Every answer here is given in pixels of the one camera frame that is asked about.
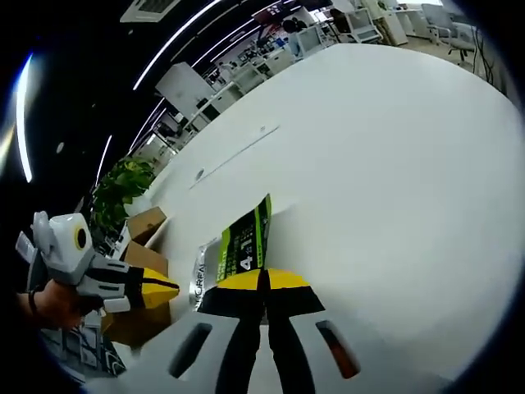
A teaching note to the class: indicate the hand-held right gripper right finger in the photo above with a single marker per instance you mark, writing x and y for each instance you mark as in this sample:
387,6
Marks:
303,340

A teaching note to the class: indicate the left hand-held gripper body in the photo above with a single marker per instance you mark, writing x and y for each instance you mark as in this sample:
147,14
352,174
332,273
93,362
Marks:
61,250

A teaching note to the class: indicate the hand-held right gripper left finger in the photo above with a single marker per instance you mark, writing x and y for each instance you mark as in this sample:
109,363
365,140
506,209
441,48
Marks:
213,340

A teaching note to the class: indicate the brown cardboard shoe box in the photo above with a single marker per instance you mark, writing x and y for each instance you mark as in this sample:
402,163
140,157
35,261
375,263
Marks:
143,254

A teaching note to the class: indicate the green black silver pouch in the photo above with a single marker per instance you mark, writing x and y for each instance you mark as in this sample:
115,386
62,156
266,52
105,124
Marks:
242,246

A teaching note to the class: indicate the person's left hand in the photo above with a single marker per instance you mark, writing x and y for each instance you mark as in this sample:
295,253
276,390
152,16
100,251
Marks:
59,303

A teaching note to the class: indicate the black wristband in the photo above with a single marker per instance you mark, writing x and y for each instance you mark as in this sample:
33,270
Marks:
34,301

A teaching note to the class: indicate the green potted plant white pot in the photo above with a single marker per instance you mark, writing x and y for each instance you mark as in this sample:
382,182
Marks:
123,189

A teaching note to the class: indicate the ceiling air conditioner unit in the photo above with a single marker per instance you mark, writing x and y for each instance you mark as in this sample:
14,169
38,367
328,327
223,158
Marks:
153,9

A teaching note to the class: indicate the white office chair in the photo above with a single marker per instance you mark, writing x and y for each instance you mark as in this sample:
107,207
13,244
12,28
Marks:
449,28

